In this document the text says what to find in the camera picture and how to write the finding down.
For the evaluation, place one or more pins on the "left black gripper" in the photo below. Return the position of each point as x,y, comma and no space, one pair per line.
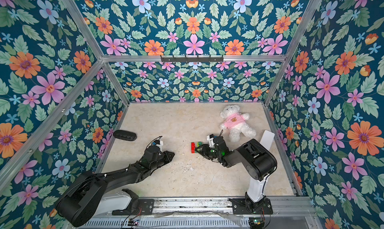
167,158

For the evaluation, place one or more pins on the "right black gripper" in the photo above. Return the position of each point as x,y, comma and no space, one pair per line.
208,149

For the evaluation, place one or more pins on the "red lego brick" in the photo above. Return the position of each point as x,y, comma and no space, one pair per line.
193,146

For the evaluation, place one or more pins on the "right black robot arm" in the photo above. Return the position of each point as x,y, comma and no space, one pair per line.
258,162

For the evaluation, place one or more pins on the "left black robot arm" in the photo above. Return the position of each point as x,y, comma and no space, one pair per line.
86,197

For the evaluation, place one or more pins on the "white teddy bear pink shirt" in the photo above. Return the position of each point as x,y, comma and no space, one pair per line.
236,123

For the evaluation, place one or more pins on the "black oval case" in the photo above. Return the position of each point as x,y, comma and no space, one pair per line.
125,135

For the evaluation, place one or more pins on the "white rectangular box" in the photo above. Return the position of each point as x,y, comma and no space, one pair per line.
267,139

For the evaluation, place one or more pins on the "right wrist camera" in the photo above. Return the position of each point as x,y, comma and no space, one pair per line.
210,139

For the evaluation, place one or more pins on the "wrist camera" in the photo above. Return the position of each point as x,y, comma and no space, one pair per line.
210,139
158,142

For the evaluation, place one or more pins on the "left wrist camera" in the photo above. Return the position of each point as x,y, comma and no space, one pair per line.
158,142

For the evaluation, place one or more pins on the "aluminium front rail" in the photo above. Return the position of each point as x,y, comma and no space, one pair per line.
277,212

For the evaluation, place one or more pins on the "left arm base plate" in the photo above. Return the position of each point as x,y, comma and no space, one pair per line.
136,205

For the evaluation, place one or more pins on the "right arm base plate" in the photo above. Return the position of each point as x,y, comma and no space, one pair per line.
245,206

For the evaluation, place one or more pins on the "black hook rail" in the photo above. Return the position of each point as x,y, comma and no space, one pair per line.
187,59

